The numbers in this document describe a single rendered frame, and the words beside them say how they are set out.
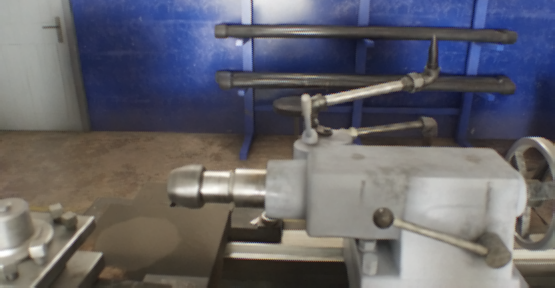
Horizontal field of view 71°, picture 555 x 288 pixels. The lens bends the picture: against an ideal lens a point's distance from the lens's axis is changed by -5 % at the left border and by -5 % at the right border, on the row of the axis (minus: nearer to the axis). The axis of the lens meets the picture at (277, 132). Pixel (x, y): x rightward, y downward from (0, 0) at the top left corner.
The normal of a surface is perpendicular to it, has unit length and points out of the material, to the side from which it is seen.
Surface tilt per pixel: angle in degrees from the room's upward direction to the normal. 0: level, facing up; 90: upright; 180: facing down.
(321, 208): 86
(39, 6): 90
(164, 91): 90
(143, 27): 90
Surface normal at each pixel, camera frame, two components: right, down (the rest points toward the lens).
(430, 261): -0.05, -0.05
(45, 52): -0.06, 0.36
